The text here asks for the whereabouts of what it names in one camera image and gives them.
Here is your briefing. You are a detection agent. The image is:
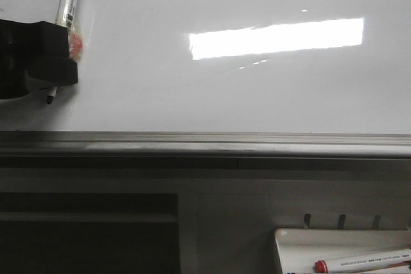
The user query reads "red capped whiteboard marker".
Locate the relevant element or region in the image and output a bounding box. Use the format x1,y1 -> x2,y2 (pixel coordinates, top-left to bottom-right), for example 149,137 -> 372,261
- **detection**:
313,248 -> 410,273

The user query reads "dark radiator grille panel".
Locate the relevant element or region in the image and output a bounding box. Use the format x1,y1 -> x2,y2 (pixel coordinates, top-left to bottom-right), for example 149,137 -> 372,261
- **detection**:
1,193 -> 180,273

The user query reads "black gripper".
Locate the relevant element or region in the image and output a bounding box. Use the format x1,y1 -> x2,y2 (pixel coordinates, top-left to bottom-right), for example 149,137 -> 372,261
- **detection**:
1,20 -> 78,99

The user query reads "white marker tray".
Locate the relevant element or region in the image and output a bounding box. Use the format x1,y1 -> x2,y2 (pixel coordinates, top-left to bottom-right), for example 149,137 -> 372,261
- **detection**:
272,228 -> 410,273

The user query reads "black whiteboard marker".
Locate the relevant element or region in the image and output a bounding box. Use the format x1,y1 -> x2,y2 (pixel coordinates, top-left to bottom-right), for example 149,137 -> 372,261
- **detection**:
46,0 -> 81,105

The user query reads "white whiteboard with metal frame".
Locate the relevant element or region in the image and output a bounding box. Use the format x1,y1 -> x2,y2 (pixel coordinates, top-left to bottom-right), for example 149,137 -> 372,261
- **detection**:
1,0 -> 410,158

